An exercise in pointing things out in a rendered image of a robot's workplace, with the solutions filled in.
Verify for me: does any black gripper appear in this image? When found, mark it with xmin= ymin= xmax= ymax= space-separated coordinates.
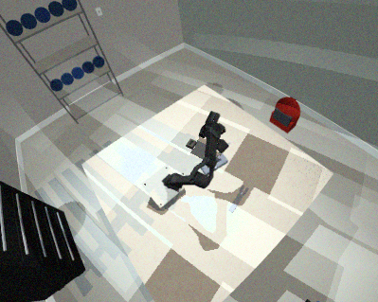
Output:
xmin=217 ymin=138 xmax=229 ymax=153

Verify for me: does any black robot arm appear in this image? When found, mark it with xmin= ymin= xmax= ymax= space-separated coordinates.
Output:
xmin=161 ymin=111 xmax=226 ymax=191

